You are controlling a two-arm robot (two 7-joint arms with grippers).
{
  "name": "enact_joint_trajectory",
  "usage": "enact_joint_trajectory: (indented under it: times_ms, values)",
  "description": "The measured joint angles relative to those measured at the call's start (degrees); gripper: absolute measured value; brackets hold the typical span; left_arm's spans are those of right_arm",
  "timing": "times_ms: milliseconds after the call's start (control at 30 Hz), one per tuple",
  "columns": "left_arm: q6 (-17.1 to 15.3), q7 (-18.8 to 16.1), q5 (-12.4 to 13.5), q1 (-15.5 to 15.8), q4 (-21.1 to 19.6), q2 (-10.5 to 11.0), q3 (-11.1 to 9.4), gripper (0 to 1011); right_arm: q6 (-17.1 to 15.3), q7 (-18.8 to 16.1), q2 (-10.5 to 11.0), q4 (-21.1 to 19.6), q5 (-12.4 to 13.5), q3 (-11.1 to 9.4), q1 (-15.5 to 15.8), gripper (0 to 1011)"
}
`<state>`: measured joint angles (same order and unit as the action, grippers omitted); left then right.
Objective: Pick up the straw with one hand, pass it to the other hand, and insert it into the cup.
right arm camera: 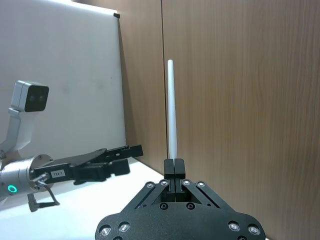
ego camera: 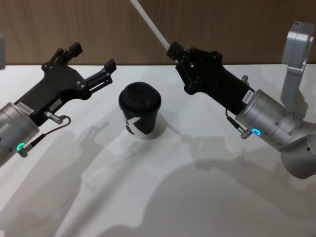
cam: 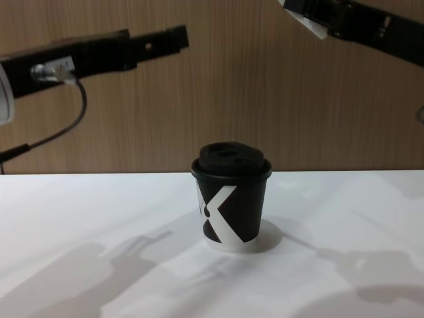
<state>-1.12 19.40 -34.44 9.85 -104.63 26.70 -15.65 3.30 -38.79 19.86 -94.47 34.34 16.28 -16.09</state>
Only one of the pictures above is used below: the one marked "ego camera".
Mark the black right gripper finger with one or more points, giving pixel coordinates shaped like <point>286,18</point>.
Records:
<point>188,76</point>
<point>175,49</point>

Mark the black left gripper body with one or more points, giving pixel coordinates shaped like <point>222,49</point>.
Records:
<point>53,85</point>

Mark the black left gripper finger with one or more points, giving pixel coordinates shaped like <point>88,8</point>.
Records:
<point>98,80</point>
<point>74,49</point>

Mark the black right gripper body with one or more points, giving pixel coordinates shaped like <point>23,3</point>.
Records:
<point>217,81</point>

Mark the white drinking straw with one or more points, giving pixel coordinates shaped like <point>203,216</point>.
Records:
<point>150,23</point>

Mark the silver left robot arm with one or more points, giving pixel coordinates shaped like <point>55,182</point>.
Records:
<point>12,128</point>

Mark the black plastic cup lid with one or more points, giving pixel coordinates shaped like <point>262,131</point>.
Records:
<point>139,96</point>

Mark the black paper cup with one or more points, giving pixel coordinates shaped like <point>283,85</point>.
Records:
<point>139,124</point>

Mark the grey box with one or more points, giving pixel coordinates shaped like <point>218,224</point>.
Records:
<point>2,51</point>

